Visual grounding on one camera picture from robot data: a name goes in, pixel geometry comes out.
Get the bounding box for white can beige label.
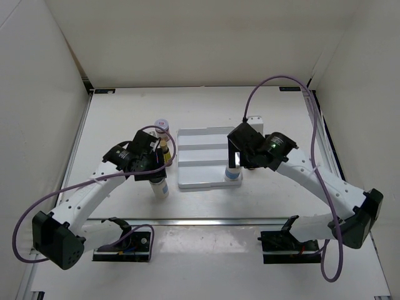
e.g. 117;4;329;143
149;178;169;199

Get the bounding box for white can blue label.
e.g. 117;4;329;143
224;166;243;182

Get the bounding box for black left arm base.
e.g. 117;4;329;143
92;217;155;263

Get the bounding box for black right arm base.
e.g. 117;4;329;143
257;216;322;264

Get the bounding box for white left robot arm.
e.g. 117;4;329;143
32;130;166;270

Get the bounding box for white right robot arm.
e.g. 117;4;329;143
227;122;383;250

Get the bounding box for yellow bottle tan cap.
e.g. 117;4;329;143
160;139;172;167

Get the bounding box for white stepped organizer tray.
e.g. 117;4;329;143
176;127;243;190

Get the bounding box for pink spice jar white lid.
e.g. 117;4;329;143
154;119;170;141

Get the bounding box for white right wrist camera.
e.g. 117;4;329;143
247;116;264;135

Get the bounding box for aluminium front rail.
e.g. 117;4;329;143
56;217;329;227

